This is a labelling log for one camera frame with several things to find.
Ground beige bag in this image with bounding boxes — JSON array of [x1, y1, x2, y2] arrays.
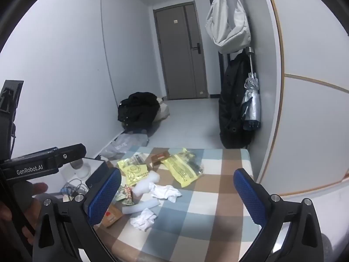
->
[[154, 97, 171, 122]]

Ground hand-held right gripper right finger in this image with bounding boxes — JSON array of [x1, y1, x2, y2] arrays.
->
[[233, 168, 325, 262]]

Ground red checked snack wrapper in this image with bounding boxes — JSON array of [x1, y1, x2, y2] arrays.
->
[[113, 185, 135, 206]]

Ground brown packet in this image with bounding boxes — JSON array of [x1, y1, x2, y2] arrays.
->
[[149, 151, 171, 167]]

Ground white bedside table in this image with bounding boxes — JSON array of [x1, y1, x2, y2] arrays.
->
[[58, 158, 108, 197]]

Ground long white foam piece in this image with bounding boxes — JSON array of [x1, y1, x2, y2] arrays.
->
[[122, 198, 160, 215]]

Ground clear plastic bag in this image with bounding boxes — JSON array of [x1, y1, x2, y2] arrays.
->
[[101, 133, 149, 160]]

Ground tangle of cables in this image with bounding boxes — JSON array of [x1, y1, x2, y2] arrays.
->
[[60, 179, 89, 197]]

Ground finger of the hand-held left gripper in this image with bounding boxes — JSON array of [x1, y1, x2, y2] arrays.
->
[[53, 143, 87, 170]]

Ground small yellow plastic wrapper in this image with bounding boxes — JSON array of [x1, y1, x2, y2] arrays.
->
[[117, 154, 149, 186]]

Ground black flat device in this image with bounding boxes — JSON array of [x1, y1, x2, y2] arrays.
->
[[85, 168, 112, 189]]

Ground grey door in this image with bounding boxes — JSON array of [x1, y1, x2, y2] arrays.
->
[[153, 2, 208, 100]]

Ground black clothing pile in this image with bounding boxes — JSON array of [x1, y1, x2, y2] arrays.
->
[[118, 92, 161, 130]]

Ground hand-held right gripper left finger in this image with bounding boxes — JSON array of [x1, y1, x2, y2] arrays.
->
[[32, 167, 122, 262]]

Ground person's left hand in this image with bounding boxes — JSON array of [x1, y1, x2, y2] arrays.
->
[[22, 182, 49, 239]]

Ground black hanging coat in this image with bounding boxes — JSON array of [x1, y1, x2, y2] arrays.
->
[[219, 52, 253, 149]]

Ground large yellow plastic wrapper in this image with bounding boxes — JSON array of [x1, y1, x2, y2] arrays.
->
[[161, 147, 204, 188]]

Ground gold packet with red heart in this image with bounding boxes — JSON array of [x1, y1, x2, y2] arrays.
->
[[102, 203, 123, 228]]

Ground white tissue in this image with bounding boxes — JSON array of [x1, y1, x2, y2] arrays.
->
[[149, 183, 182, 203], [130, 208, 158, 231]]

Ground white jar with grey lid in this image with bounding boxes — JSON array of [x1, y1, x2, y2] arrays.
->
[[70, 160, 92, 181]]

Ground white hanging bag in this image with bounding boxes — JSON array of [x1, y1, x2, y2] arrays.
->
[[205, 0, 251, 54]]

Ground silver folded umbrella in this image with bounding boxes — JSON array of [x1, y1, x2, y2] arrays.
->
[[240, 47, 262, 131]]

